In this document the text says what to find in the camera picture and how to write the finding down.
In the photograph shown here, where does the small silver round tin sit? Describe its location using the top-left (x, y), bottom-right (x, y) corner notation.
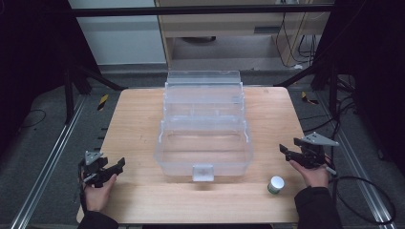
top-left (266, 176), bottom-right (286, 196)

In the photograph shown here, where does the aluminium rail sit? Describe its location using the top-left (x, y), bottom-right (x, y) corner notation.
top-left (314, 92), bottom-right (399, 229)
top-left (9, 94), bottom-right (88, 229)

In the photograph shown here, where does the bundle of black cables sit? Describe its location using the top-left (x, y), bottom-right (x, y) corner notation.
top-left (274, 12), bottom-right (323, 69)

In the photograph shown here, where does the black horizontal bar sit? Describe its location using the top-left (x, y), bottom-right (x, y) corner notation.
top-left (70, 3), bottom-right (334, 18)

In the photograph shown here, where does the yellow-black striped tape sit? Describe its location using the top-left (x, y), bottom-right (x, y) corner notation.
top-left (301, 91), bottom-right (320, 106)
top-left (96, 94), bottom-right (110, 112)

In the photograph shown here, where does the clear plastic storage box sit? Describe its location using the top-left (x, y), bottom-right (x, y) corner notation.
top-left (154, 70), bottom-right (254, 183)

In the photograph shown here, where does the thin black floor cable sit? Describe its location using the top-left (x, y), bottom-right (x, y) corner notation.
top-left (18, 109), bottom-right (48, 130)

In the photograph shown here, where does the beige wooden cabinet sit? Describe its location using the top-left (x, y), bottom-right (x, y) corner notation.
top-left (154, 0), bottom-right (335, 69)

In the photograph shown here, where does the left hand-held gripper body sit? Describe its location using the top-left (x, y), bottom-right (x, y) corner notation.
top-left (78, 150), bottom-right (117, 189)

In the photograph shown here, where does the person's right hand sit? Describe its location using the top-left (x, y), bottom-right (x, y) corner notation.
top-left (288, 159), bottom-right (330, 189)

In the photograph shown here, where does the black metal stand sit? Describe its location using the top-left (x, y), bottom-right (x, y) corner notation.
top-left (273, 53), bottom-right (340, 118)
top-left (62, 60), bottom-right (128, 125)

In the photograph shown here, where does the white cabinet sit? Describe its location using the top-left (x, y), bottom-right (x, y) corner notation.
top-left (68, 0), bottom-right (167, 67)

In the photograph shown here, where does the person's left hand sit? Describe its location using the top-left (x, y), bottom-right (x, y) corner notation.
top-left (81, 173), bottom-right (118, 214)

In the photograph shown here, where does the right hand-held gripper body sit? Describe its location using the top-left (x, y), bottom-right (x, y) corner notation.
top-left (288, 132), bottom-right (340, 170)

